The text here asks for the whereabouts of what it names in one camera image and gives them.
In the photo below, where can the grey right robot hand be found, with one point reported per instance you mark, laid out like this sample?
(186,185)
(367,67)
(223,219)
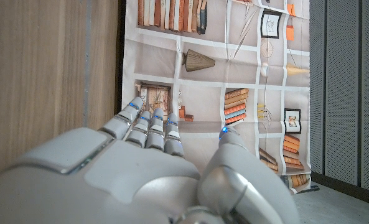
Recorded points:
(125,177)

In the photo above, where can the printed bookshelf backdrop cloth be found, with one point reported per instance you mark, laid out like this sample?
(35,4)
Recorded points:
(209,77)

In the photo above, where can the dark grey perforated panel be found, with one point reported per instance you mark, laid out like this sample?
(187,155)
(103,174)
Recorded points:
(343,93)

